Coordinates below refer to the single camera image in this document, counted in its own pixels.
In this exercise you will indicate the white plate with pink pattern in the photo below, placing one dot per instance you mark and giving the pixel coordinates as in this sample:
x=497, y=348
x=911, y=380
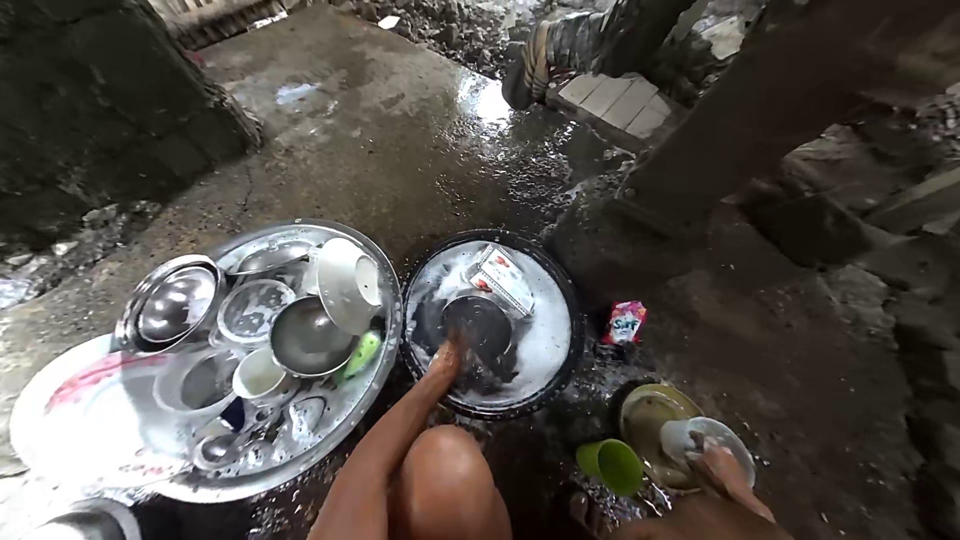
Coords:
x=82, y=412

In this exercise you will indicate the person's left hand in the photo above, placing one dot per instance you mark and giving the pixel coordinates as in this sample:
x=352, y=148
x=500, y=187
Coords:
x=447, y=358

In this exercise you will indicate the translucent white plastic bowl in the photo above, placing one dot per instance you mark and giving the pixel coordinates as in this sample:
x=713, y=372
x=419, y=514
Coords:
x=735, y=446

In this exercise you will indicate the green plastic cup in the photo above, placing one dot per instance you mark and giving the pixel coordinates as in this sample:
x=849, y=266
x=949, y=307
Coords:
x=616, y=466

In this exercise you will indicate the person's right fingers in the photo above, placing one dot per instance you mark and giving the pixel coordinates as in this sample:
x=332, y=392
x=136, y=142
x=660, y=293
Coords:
x=700, y=445

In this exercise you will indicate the ribbed wooden slats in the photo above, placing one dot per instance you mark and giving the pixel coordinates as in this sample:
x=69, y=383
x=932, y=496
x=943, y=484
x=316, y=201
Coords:
x=214, y=19

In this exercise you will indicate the pink detergent packet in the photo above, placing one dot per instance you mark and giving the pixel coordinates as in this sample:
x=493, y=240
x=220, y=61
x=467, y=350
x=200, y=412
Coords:
x=625, y=322

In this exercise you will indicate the large round metal tray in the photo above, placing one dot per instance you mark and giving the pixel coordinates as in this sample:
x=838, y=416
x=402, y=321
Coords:
x=375, y=390

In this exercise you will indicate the steel ladle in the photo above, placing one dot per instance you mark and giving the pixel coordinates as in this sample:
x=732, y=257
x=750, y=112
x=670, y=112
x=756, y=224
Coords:
x=217, y=450

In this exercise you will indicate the shallow steel lid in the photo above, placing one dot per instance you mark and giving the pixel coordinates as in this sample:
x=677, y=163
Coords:
x=271, y=256

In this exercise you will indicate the white packet with red print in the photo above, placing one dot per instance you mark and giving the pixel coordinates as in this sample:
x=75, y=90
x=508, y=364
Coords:
x=504, y=277

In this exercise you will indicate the pile of wet cutlery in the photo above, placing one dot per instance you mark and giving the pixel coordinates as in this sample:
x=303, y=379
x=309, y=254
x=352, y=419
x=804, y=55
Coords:
x=289, y=427

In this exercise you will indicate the grey steel bowl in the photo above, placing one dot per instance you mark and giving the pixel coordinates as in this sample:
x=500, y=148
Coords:
x=309, y=334

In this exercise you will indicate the thick brown wooden post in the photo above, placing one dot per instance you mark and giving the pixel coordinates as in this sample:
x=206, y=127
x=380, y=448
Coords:
x=742, y=112

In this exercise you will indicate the wooden slatted board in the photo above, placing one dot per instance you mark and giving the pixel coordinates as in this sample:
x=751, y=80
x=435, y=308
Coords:
x=622, y=105

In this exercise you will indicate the clear plastic container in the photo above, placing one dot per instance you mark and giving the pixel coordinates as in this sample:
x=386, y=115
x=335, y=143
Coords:
x=196, y=381

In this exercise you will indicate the olive yellow plastic basin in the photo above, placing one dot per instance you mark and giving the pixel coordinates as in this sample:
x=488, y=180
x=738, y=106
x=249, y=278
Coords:
x=646, y=412

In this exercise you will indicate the person's legs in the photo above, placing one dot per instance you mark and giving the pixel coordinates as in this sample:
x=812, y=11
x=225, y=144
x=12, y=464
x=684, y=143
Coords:
x=452, y=487

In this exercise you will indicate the person's left fingers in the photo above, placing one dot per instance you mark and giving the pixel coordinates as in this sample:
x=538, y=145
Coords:
x=456, y=334

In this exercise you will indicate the person's left forearm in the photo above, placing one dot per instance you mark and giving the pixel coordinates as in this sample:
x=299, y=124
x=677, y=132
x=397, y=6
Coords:
x=379, y=457

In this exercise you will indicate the person's right hand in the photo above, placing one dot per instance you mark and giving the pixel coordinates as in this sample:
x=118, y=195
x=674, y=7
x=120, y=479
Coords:
x=716, y=459

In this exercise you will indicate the deep white plastic bowl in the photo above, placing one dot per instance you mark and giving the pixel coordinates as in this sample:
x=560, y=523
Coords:
x=341, y=285

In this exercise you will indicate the dark blue piece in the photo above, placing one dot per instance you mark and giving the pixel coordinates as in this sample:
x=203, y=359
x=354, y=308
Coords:
x=234, y=414

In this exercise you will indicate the small cream cup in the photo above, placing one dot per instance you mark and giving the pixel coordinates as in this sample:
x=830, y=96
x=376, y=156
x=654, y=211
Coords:
x=261, y=375

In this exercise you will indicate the person's right forearm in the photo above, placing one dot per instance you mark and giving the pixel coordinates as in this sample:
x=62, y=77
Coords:
x=754, y=505

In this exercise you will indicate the dark round pan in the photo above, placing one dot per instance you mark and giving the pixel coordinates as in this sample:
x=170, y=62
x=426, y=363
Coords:
x=489, y=330

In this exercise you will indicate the wide-rimmed shiny steel bowl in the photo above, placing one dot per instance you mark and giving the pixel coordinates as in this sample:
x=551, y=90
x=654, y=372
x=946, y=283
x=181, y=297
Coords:
x=176, y=304

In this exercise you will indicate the black round tub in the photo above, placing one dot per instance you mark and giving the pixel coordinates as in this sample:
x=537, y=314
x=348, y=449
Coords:
x=550, y=300

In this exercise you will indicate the steel pot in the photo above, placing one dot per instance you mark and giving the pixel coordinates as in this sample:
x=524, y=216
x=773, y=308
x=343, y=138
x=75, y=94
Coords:
x=94, y=519

